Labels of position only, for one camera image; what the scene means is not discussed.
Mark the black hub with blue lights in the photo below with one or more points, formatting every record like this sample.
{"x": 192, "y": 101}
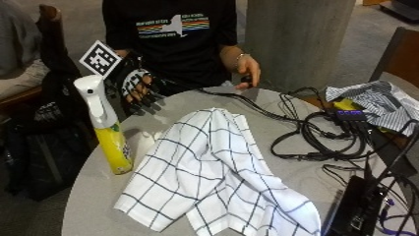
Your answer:
{"x": 352, "y": 115}

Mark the yellow spray bottle white trigger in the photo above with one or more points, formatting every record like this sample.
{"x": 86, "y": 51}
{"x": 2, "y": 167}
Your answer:
{"x": 107, "y": 128}

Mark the the person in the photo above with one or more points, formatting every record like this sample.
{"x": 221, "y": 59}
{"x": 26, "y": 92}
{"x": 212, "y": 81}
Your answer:
{"x": 175, "y": 55}

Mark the yellow flat item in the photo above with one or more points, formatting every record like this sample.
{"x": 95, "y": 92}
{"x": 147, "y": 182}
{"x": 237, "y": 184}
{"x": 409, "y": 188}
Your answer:
{"x": 348, "y": 105}

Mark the black electronic box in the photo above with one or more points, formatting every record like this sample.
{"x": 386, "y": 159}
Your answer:
{"x": 356, "y": 209}

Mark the white checked dish cloth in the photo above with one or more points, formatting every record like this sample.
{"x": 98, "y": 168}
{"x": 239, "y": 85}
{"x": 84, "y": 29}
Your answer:
{"x": 213, "y": 170}

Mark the white marker cube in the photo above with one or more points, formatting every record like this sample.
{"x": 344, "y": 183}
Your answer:
{"x": 100, "y": 59}

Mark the striped grey white cloth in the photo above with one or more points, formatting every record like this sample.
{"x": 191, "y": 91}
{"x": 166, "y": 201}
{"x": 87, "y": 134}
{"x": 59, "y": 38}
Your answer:
{"x": 382, "y": 103}

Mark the wooden chair with dark back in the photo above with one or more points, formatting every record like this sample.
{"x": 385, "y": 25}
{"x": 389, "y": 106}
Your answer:
{"x": 50, "y": 39}

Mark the grey concrete pillar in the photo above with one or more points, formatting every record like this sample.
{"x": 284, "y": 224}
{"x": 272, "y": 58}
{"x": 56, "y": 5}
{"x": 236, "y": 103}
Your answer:
{"x": 297, "y": 39}

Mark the black bag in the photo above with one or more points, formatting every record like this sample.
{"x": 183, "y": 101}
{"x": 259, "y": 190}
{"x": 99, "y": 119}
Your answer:
{"x": 48, "y": 137}

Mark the brown wooden chair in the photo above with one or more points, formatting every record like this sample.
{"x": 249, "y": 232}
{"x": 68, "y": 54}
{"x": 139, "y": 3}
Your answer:
{"x": 400, "y": 57}

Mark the small black clicker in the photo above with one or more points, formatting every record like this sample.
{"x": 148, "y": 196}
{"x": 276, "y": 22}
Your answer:
{"x": 247, "y": 79}

